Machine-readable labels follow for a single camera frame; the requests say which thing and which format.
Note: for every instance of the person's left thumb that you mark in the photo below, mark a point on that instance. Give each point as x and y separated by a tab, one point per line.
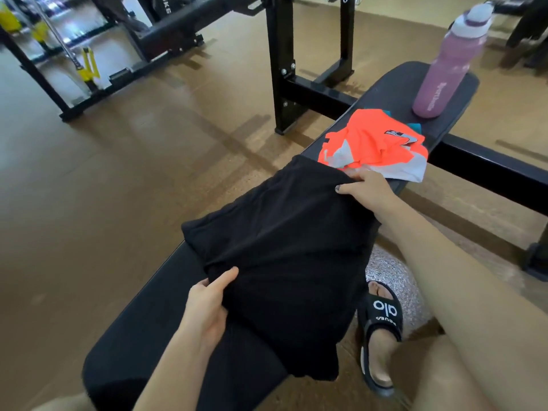
223	280

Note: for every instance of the person's right hand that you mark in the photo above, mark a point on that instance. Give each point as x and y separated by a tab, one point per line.
372	192

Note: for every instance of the black garment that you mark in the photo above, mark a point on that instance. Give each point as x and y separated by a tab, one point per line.
282	252

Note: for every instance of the pink water bottle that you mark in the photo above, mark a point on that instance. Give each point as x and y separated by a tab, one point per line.
449	64

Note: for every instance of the person's right thumb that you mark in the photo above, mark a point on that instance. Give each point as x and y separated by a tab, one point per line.
349	190

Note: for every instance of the person's right foot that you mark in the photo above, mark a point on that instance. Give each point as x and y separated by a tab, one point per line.
381	355

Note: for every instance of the black gym equipment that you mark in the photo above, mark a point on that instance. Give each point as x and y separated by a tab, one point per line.
526	29

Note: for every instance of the silver barbell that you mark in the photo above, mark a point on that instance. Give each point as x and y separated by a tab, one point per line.
55	34

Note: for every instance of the person's leg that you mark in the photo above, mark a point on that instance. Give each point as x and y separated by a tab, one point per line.
441	376
68	403

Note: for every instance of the black slide sandal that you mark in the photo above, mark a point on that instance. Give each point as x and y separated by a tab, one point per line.
380	316

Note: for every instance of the speckled grey floor mat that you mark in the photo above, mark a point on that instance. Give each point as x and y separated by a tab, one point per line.
398	273

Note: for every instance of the person's left forearm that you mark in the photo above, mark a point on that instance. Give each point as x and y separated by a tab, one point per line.
171	376

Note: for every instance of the person's left hand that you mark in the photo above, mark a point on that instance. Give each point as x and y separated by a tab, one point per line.
203	312

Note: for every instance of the person's right leg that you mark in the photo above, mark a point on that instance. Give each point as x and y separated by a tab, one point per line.
441	376

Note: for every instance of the orange and grey garment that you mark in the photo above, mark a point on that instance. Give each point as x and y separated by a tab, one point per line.
372	145

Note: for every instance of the black weight plate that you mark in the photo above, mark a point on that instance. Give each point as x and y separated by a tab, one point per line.
165	8

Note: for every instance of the black padded bench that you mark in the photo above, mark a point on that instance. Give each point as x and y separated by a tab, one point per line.
150	333

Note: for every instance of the black steel bench frame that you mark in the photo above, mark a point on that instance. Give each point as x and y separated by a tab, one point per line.
282	59

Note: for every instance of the person's left leg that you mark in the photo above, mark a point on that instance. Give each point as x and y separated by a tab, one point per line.
68	403

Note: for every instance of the black squat rack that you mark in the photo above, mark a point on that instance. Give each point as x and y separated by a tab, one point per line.
162	34

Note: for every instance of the person's right forearm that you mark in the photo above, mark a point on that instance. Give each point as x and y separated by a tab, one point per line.
462	295

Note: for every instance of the teal garment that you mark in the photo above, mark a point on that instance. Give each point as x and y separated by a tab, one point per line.
414	127

